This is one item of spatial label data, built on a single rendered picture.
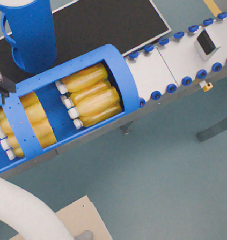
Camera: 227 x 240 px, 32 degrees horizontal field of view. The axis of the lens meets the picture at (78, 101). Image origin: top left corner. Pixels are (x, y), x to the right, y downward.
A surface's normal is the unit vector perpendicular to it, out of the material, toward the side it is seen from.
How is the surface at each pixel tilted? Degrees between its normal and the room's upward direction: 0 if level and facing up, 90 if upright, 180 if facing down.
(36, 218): 13
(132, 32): 0
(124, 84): 25
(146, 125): 0
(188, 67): 0
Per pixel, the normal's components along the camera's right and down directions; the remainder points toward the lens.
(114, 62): -0.07, -0.43
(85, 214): 0.09, -0.27
